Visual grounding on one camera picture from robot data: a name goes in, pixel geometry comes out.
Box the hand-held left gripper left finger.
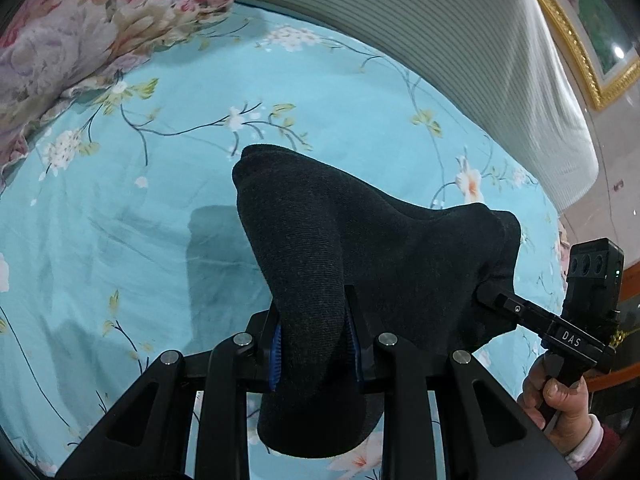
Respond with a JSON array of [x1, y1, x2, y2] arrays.
[[55, 310, 281, 480]]

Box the gold framed picture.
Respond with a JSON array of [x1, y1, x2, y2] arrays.
[[520, 0, 640, 111]]

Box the person's right forearm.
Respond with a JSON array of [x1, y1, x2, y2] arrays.
[[550, 415, 636, 473]]

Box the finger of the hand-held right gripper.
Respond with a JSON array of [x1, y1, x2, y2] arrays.
[[475, 282, 556, 338]]

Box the black pants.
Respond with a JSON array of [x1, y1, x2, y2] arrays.
[[231, 144, 523, 458]]

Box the pink floral quilt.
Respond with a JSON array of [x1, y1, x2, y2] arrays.
[[0, 0, 236, 186]]

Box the person's right hand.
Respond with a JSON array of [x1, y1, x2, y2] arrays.
[[517, 355, 601, 441]]

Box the blue floral bed sheet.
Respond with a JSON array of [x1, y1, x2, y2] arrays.
[[0, 2, 576, 480]]

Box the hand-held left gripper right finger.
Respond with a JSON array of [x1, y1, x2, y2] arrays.
[[345, 285, 578, 480]]

